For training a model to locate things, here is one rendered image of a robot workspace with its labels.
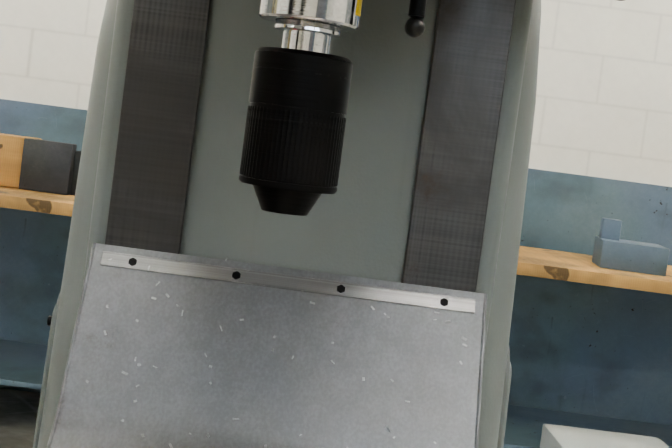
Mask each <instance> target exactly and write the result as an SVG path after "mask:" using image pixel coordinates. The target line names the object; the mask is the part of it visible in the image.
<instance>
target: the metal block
mask: <svg viewBox="0 0 672 448"><path fill-rule="evenodd" d="M540 448H670V447H669V446H667V445H666V444H665V443H664V442H663V441H662V440H660V439H659V438H658V437H650V436H642V435H634V434H626V433H618V432H609V431H601V430H593V429H585V428H577V427H569V426H561V425H552V424H543V428H542V435H541V442H540Z"/></svg>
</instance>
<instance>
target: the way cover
mask: <svg viewBox="0 0 672 448"><path fill-rule="evenodd" d="M109 259H112V260H109ZM149 266H150V267H149ZM148 267H149V270H148ZM159 281H160V283H159V284H158V285H157V286H156V284H157V283H158V282H159ZM166 293H167V294H168V295H169V296H170V297H169V298H168V297H167V296H166V295H165V294H166ZM151 297H155V298H157V299H156V300H154V299H151ZM487 297H488V294H486V293H476V292H468V291H461V290H453V289H445V288H438V287H430V286H422V285H414V284H407V283H399V282H391V281H384V280H376V279H368V278H361V277H353V276H345V275H337V274H330V273H322V272H314V271H307V270H299V269H291V268H284V267H276V266H268V265H260V264H253V263H245V262H237V261H230V260H227V261H226V262H225V260H222V259H214V258H207V257H199V256H191V255H184V254H176V253H168V252H160V251H153V250H145V249H137V248H130V247H122V246H114V245H107V244H99V243H92V248H91V252H90V257H89V262H88V266H87V271H86V276H85V280H84V285H83V289H82V294H81V299H80V303H79V308H78V313H77V317H76V322H75V326H74V331H73V336H72V340H71V345H70V350H69V354H68V359H67V363H66V368H65V373H64V377H63V382H62V387H61V391H60V396H59V400H58V405H57V410H56V414H55V418H54V422H53V426H52V430H51V434H50V437H49V441H48V444H47V448H170V446H169V443H171V444H172V446H173V448H264V445H265V444H267V448H346V447H349V448H478V441H479V425H480V409H481V393H482V377H483V361H484V345H485V329H486V313H487ZM310 301H311V302H314V303H315V305H314V304H311V303H310ZM176 304H177V305H178V307H177V306H176ZM106 305H108V308H106ZM371 306H373V307H374V310H373V309H372V308H371ZM182 310H183V316H181V313H182ZM434 311H435V312H440V313H439V314H438V313H434ZM384 313H385V314H386V315H384ZM387 316H389V318H387ZM136 319H138V320H139V321H138V322H136V321H135V320H136ZM240 319H244V321H240ZM433 319H437V320H434V321H433ZM448 320H451V322H449V323H446V322H445V321H448ZM220 326H221V327H222V330H223V331H221V329H220ZM104 330H106V333H107V335H106V336H105V335H104ZM274 335H275V336H276V337H275V339H274V338H273V336H274ZM462 336H463V337H465V338H466V339H467V340H466V341H465V340H463V339H462ZM332 342H334V344H332ZM463 343H464V344H466V345H467V347H465V346H463V345H462V344H463ZM272 349H274V351H272ZM204 353H206V355H207V357H206V356H205V354H204ZM292 356H294V358H293V359H292ZM135 357H137V359H136V361H134V360H135ZM331 360H332V361H333V362H334V363H335V364H333V363H332V362H331ZM459 361H461V362H462V363H463V364H462V365H461V364H460V363H459ZM138 363H139V364H141V366H137V364H138ZM153 365H154V366H156V367H158V368H155V367H153ZM209 365H211V366H212V368H210V367H209ZM122 371H124V372H126V373H128V375H125V374H123V373H122ZM362 377H365V381H362ZM390 379H392V380H394V382H392V381H391V380H390ZM86 380H88V381H89V383H86V382H85V381H86ZM209 382H211V383H212V384H211V385H210V383H209ZM137 385H139V386H137ZM136 386H137V387H136ZM136 399H137V402H134V401H133V400H136ZM405 400H407V401H410V403H409V402H406V401H405ZM233 418H239V420H233ZM122 419H124V422H122V421H121V420H122ZM386 426H387V427H388V428H389V429H390V431H391V432H390V433H389V432H388V431H387V429H386V428H385V427H386ZM189 432H190V433H191V435H190V434H189ZM141 434H144V436H145V437H143V438H142V435H141ZM207 434H209V435H210V437H209V438H208V437H207V436H206V435H207ZM300 434H302V435H301V436H299V435H300ZM394 436H395V438H394V439H393V437H394ZM434 441H435V442H436V444H435V443H433V442H434Z"/></svg>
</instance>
